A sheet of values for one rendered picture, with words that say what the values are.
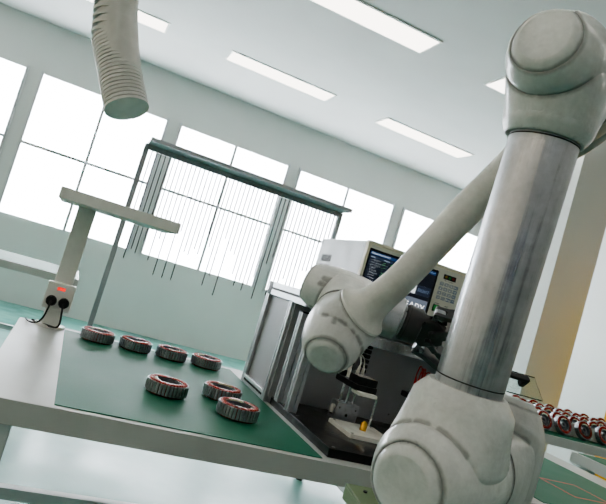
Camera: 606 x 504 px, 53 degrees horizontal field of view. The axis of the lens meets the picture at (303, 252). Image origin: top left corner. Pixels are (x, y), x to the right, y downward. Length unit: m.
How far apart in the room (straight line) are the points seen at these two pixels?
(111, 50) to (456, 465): 1.96
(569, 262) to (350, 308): 4.98
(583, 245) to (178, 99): 5.08
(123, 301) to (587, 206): 5.38
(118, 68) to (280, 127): 6.19
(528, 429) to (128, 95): 1.76
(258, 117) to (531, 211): 7.60
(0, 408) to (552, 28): 1.15
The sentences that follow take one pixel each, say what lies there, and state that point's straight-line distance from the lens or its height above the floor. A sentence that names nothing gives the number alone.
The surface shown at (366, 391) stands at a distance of 1.84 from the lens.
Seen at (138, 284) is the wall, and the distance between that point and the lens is 8.02.
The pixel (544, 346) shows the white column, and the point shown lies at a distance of 5.87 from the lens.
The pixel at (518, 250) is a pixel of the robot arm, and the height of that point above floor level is 1.25.
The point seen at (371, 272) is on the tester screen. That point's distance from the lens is 1.88.
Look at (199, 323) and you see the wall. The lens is 8.19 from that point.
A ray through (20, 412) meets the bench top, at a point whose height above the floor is 0.73.
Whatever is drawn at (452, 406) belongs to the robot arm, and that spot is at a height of 1.02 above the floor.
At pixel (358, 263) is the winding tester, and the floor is 1.24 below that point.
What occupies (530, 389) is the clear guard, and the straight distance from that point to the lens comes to 1.93.
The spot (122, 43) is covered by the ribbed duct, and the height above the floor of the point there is 1.78.
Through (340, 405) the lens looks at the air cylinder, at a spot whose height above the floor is 0.81.
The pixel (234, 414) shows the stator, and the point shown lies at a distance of 1.59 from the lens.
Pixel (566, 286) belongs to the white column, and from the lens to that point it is 5.95.
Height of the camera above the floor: 1.11
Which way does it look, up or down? 4 degrees up
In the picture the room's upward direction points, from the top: 17 degrees clockwise
